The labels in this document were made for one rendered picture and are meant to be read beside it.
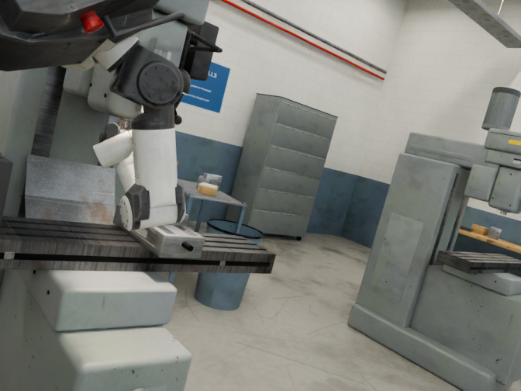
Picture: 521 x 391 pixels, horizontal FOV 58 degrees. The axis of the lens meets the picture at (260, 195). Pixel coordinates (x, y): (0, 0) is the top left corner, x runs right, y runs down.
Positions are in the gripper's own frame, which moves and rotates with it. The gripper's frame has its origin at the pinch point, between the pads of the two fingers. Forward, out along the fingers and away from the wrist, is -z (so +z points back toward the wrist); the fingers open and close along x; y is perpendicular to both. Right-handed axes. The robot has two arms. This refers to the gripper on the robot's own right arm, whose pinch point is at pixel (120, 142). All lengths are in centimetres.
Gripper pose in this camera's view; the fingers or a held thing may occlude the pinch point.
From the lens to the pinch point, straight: 151.1
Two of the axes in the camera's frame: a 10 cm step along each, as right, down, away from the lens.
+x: -9.3, -2.1, -3.2
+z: 2.8, 1.7, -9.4
